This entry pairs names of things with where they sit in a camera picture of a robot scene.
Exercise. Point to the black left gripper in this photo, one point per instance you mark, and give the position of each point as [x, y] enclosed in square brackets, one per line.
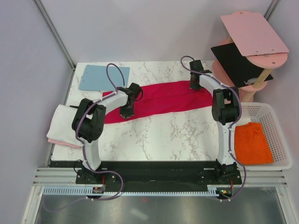
[126, 115]

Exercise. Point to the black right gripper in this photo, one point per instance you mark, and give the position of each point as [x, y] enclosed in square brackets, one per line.
[193, 86]

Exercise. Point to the magenta t shirt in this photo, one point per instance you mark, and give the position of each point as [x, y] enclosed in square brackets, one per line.
[164, 98]

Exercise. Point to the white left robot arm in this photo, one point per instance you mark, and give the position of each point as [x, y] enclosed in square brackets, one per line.
[89, 120]

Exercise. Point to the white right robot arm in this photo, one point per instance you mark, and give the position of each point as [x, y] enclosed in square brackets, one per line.
[226, 111]

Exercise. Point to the black board on shelf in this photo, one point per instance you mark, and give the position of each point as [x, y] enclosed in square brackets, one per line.
[238, 68]

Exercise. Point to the light blue mat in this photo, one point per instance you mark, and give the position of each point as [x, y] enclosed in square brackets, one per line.
[95, 78]

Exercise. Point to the pink folded t shirt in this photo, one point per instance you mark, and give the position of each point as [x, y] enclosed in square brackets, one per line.
[63, 143]

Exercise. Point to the white folded t shirt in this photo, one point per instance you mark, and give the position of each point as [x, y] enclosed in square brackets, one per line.
[60, 127]

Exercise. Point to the white plastic basket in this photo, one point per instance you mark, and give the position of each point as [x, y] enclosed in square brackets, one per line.
[264, 114]

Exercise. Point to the pink tiered shelf stand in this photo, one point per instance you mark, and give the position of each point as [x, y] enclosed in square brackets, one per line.
[259, 43]

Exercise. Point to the orange t shirt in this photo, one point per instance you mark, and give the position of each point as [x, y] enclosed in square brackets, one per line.
[251, 147]

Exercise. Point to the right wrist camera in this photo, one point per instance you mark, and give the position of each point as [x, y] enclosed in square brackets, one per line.
[196, 65]

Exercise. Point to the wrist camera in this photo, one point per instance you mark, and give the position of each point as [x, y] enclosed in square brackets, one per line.
[136, 89]
[196, 65]

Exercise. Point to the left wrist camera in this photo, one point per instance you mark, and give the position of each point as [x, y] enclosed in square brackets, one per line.
[136, 89]

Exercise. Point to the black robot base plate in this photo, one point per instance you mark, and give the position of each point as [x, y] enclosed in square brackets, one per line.
[157, 175]

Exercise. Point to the white slotted cable duct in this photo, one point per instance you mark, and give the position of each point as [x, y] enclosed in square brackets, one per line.
[93, 191]

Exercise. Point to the aluminium frame rails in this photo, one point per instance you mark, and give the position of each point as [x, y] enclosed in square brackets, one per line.
[55, 177]

